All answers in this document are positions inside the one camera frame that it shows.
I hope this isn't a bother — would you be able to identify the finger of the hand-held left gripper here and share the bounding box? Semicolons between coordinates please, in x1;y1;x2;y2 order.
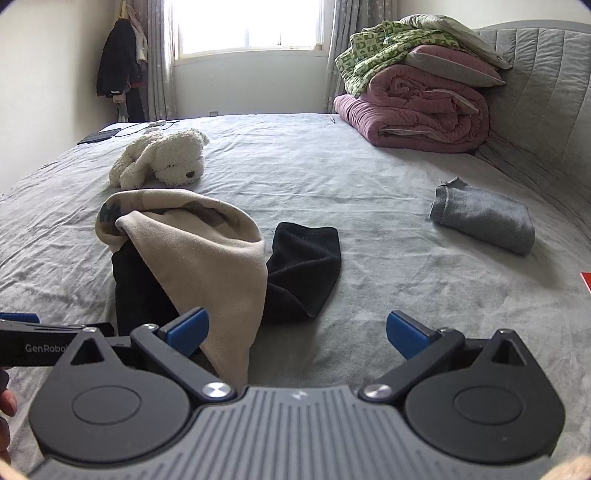
0;312;116;339

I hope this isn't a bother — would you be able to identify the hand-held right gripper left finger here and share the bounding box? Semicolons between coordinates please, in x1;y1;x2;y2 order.
55;308;236;403

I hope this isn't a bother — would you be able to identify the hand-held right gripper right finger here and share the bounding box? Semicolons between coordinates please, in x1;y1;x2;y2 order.
359;311;539;402

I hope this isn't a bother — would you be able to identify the beige shirt with black sleeves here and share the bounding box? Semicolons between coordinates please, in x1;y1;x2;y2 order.
95;189;341;386

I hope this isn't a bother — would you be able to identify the person's left hand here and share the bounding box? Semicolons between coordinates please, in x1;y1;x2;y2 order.
0;369;18;464

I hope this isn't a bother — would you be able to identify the grey folded cloth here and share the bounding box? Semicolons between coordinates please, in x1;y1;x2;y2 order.
428;176;535;256

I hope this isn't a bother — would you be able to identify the white plush dog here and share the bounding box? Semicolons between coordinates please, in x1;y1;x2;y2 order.
109;128;211;189

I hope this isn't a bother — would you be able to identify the black tablet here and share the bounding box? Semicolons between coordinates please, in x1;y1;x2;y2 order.
77;128;123;145

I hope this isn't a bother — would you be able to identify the pink folded quilt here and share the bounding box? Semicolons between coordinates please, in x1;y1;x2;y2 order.
333;65;490;154

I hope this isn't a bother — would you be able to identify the dark hanging cloth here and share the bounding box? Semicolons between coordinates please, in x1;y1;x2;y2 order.
115;88;146;123

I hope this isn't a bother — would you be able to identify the grey curtain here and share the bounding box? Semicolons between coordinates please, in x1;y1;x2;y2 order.
124;0;178;121
323;0;402;114

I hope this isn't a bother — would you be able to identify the pink and grey pillow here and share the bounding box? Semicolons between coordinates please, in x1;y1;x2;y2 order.
405;45;507;88

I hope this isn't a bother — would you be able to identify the black hanging jacket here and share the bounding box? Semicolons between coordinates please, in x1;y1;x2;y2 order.
96;18;144;97

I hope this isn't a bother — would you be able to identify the green patterned blanket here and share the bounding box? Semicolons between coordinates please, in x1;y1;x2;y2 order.
335;21;462;99

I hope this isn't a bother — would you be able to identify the grey quilted headboard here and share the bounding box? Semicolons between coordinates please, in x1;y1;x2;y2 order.
471;21;591;241

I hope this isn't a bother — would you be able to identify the pale hanging garment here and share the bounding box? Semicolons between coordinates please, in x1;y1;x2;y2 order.
129;7;149;65

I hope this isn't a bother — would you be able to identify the pale grey folded quilt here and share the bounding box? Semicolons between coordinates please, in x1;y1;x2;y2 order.
399;14;513;70

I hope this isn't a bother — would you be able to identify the window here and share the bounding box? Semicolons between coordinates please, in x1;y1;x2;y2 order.
168;0;326;58

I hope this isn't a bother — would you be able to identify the white charger cable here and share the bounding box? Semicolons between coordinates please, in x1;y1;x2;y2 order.
115;119;181;137

